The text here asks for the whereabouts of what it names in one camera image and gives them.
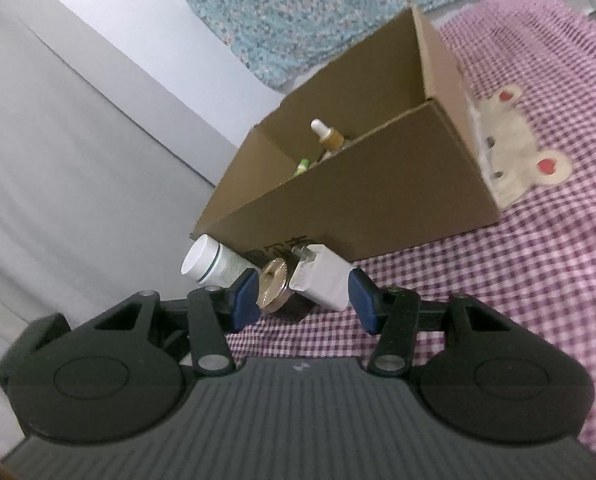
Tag gold lid jar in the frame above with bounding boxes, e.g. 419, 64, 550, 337
257, 258, 311, 324

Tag white cylindrical bottle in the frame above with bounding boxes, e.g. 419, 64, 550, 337
181, 234, 259, 288

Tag white power adapter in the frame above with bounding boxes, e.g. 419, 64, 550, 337
289, 244, 353, 312

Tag green glue stick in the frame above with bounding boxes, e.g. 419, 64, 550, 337
293, 158, 311, 177

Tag green dropper bottle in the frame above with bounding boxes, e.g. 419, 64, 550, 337
311, 118, 349, 162

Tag brown cardboard box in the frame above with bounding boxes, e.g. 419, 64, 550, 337
194, 8, 500, 264

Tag purple checkered tablecloth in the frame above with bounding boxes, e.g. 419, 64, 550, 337
224, 0, 596, 456

